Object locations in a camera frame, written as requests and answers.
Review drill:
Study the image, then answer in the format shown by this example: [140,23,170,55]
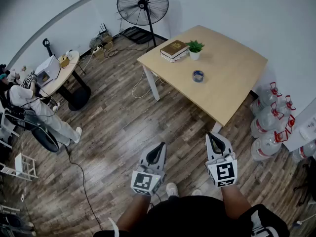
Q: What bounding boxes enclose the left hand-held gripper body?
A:
[130,163,165,197]

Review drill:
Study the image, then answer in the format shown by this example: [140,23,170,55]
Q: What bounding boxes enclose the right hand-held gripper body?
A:
[205,154,238,188]

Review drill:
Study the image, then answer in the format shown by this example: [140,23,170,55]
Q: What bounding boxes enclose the blue tape roll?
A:
[192,70,206,83]

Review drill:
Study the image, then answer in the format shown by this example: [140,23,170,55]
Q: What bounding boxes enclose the person's right forearm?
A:
[220,184,252,219]

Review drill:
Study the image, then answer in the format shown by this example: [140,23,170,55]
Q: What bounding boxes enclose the person's left forearm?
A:
[116,193,152,232]

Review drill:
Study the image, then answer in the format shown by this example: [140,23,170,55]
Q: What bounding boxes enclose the white table leg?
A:
[142,64,160,101]
[211,121,223,134]

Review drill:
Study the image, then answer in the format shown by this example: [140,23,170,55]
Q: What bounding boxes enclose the person's white left shoe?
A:
[165,182,180,198]

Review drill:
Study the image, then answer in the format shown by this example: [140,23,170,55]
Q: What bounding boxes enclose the pile of clear water bottles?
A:
[249,81,316,164]

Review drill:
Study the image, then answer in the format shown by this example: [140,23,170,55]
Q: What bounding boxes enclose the person's black clothing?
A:
[93,195,291,237]

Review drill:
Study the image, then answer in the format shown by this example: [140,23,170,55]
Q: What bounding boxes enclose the black tripod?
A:
[293,157,316,207]

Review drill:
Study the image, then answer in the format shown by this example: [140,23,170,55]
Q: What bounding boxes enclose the green plant in white pot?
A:
[185,39,205,61]

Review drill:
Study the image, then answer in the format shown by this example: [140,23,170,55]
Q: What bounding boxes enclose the black chair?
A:
[4,107,60,153]

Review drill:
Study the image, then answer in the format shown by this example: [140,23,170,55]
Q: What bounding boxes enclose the brown hardcover book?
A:
[159,39,190,60]

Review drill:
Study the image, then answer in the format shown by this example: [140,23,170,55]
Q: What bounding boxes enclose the round wooden table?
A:
[37,50,91,112]

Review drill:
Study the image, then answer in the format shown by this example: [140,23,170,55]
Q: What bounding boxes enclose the black floor rack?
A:
[120,26,161,45]

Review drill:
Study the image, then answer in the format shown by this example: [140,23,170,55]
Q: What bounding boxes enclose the cardboard boxes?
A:
[90,32,114,58]

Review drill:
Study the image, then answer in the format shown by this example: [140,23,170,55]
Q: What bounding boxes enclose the white slatted rack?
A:
[0,153,39,182]

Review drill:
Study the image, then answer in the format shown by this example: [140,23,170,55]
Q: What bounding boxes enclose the white box appliance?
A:
[34,55,62,87]

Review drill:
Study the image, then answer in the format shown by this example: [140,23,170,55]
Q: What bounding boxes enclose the black upright stand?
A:
[42,38,54,58]

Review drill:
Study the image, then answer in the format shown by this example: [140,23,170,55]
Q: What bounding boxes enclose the black standing fan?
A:
[117,0,170,53]

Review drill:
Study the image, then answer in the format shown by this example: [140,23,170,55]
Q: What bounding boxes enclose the black floor cable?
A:
[64,144,104,232]

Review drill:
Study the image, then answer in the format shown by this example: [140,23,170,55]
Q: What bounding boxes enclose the white floor cable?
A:
[132,71,168,99]

